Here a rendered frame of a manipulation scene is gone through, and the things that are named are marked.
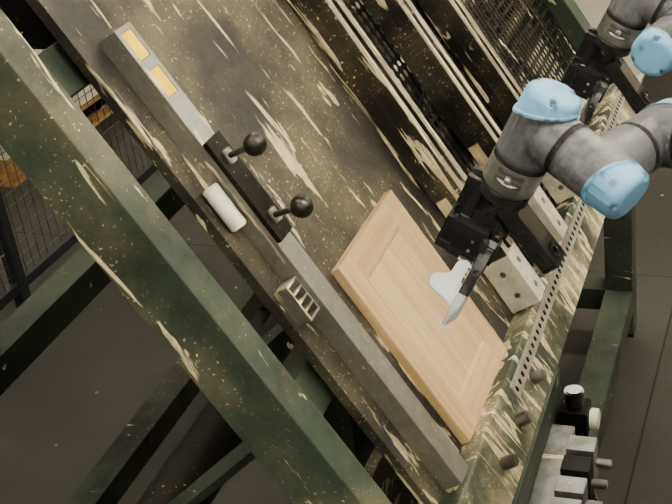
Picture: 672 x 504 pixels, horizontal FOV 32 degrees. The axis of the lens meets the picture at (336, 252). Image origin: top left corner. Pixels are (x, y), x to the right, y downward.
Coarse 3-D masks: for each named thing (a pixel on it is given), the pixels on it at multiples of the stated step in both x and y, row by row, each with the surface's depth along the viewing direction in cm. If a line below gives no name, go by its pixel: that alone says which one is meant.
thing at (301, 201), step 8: (296, 200) 181; (304, 200) 181; (312, 200) 182; (272, 208) 190; (288, 208) 185; (296, 208) 181; (304, 208) 181; (312, 208) 182; (272, 216) 190; (280, 216) 191; (296, 216) 182; (304, 216) 182
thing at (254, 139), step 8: (248, 136) 178; (256, 136) 178; (264, 136) 179; (248, 144) 178; (256, 144) 178; (264, 144) 179; (224, 152) 188; (232, 152) 186; (240, 152) 184; (248, 152) 179; (256, 152) 178; (232, 160) 188
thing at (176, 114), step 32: (128, 64) 184; (160, 64) 187; (160, 96) 184; (192, 128) 186; (192, 160) 188; (256, 224) 190; (288, 256) 192; (320, 288) 195; (320, 320) 196; (352, 320) 198; (352, 352) 197; (384, 384) 198; (416, 416) 201; (416, 448) 202; (448, 448) 204; (448, 480) 203
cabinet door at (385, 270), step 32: (384, 224) 223; (416, 224) 232; (352, 256) 210; (384, 256) 219; (416, 256) 228; (352, 288) 206; (384, 288) 214; (416, 288) 223; (384, 320) 209; (416, 320) 218; (480, 320) 236; (416, 352) 213; (448, 352) 222; (480, 352) 231; (416, 384) 212; (448, 384) 217; (480, 384) 226; (448, 416) 213
